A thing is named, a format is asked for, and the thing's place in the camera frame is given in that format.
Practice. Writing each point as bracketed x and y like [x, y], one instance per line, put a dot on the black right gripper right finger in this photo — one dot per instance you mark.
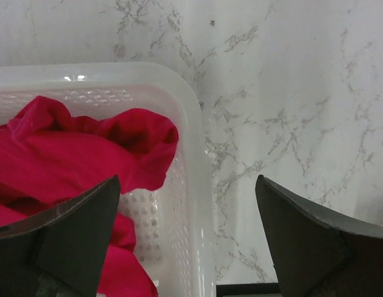
[317, 251]

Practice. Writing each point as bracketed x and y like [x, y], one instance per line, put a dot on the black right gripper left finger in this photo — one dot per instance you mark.
[60, 251]

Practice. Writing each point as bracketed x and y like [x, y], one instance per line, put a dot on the white plastic laundry basket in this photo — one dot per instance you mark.
[174, 224]

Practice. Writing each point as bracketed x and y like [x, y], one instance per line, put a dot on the red t shirt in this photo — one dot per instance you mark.
[47, 157]

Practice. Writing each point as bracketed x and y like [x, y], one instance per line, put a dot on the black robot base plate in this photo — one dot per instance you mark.
[248, 290]

